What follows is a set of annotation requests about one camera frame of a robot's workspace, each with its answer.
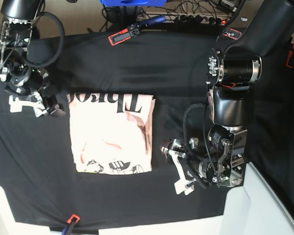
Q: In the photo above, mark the metal black gripper body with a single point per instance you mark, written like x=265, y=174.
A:
x=40, y=100

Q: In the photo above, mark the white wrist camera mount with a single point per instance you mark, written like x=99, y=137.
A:
x=184, y=186

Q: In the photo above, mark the robot arm left side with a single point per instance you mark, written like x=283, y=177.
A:
x=233, y=71

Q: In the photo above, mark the pink T-shirt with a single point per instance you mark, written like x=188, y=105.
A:
x=111, y=133

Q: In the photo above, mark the orange black clamp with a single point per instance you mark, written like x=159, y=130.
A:
x=134, y=30

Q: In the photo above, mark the red object at right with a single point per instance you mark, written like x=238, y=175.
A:
x=290, y=57

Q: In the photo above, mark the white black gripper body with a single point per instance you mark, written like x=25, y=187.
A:
x=188, y=167

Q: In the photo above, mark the blue box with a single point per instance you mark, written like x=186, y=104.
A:
x=133, y=2

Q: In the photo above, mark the black table cloth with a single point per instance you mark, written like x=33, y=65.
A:
x=37, y=171

